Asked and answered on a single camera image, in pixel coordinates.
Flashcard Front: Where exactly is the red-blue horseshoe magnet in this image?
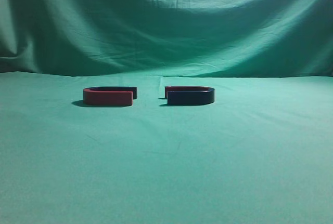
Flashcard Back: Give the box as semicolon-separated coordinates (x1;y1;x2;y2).
83;86;137;106
164;86;215;106

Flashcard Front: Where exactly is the green cloth backdrop and cover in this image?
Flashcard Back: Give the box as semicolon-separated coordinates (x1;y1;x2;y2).
1;0;332;223

